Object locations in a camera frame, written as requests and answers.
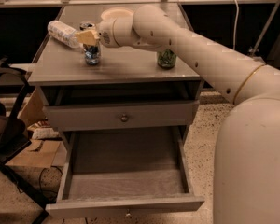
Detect black floor cable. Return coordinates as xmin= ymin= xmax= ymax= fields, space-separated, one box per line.
xmin=37 ymin=165 xmax=63 ymax=201

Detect open grey middle drawer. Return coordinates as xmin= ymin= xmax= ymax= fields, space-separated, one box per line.
xmin=46 ymin=127 xmax=204 ymax=218

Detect black chair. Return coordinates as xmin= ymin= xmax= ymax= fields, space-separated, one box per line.
xmin=0 ymin=58 xmax=49 ymax=224

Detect clear plastic water bottle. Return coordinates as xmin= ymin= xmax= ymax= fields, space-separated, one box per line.
xmin=48 ymin=21 xmax=81 ymax=49

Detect white bowl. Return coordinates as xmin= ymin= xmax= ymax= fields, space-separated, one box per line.
xmin=101 ymin=7 xmax=133 ymax=20

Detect cardboard pieces on floor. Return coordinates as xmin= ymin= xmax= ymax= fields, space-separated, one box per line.
xmin=7 ymin=91 xmax=66 ymax=168

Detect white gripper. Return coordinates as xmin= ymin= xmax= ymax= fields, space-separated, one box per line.
xmin=75 ymin=17 xmax=137 ymax=48

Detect green soda can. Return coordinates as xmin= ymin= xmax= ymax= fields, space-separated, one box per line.
xmin=157 ymin=49 xmax=176 ymax=69

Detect round brass drawer knob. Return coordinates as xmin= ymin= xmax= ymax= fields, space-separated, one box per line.
xmin=120 ymin=114 xmax=129 ymax=122

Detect grey wooden drawer cabinet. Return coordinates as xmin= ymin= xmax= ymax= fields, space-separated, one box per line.
xmin=27 ymin=2 xmax=213 ymax=220

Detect redbull can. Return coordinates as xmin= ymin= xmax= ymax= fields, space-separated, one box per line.
xmin=79 ymin=21 xmax=100 ymax=65

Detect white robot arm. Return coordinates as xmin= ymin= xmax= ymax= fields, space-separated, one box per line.
xmin=77 ymin=5 xmax=280 ymax=224

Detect grey upper drawer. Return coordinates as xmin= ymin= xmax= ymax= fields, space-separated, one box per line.
xmin=43 ymin=101 xmax=199 ymax=132

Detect white cable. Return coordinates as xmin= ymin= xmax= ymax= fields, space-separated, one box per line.
xmin=226 ymin=0 xmax=240 ymax=51

